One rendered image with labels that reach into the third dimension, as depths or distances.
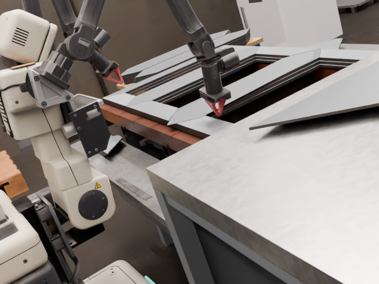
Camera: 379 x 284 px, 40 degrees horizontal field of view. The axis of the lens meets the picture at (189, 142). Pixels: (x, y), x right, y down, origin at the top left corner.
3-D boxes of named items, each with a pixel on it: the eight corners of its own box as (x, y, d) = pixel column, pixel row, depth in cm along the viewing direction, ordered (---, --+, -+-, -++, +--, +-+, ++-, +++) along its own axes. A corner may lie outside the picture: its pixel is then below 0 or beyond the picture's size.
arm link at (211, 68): (196, 60, 170) (205, 65, 166) (214, 52, 172) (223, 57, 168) (200, 79, 174) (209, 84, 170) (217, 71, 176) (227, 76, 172)
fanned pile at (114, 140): (106, 134, 261) (104, 127, 259) (136, 149, 227) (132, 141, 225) (84, 145, 256) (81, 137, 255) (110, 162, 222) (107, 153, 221)
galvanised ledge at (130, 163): (104, 135, 271) (102, 130, 270) (240, 208, 158) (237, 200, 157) (68, 152, 264) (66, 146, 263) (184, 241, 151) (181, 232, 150)
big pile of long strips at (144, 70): (226, 37, 336) (224, 28, 334) (262, 38, 301) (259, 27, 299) (116, 84, 308) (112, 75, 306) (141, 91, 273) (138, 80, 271)
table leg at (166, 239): (171, 237, 287) (129, 125, 264) (176, 240, 282) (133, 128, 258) (162, 242, 285) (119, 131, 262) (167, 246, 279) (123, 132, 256)
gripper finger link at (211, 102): (219, 106, 186) (215, 83, 180) (230, 113, 180) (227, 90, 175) (203, 114, 183) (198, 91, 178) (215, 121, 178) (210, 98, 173)
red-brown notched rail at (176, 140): (105, 113, 265) (101, 102, 263) (324, 203, 124) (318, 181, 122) (98, 116, 263) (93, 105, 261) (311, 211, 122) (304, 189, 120)
